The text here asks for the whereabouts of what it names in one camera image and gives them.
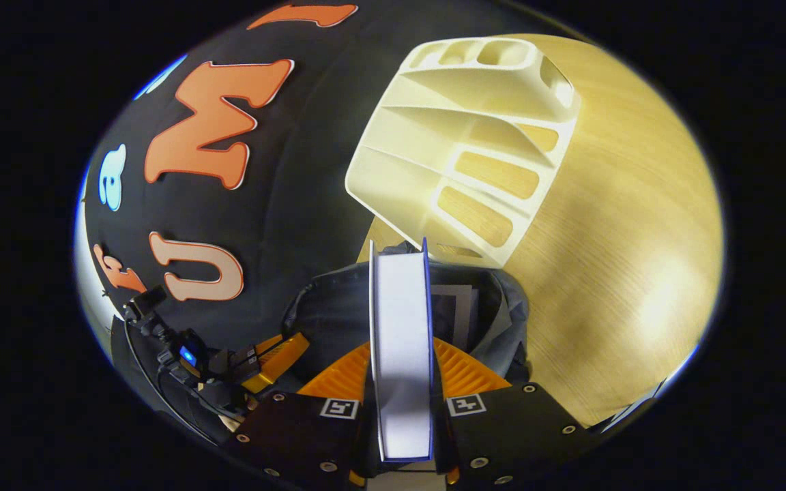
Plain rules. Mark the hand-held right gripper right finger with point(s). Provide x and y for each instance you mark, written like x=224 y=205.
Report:
x=502 y=429

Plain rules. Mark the blue cover book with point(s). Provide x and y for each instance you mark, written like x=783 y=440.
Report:
x=400 y=341

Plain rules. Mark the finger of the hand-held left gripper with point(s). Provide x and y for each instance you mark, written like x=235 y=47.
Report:
x=284 y=351

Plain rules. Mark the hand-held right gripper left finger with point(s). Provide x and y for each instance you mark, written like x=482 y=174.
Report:
x=297 y=436

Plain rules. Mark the portrait cover book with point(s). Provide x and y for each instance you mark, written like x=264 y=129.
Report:
x=451 y=310

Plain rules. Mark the grey schoolbag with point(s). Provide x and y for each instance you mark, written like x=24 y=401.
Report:
x=331 y=307

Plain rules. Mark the black backdrop cloth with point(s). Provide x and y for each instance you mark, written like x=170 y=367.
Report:
x=284 y=204

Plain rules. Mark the white bookshelf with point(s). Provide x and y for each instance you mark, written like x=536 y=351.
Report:
x=393 y=177

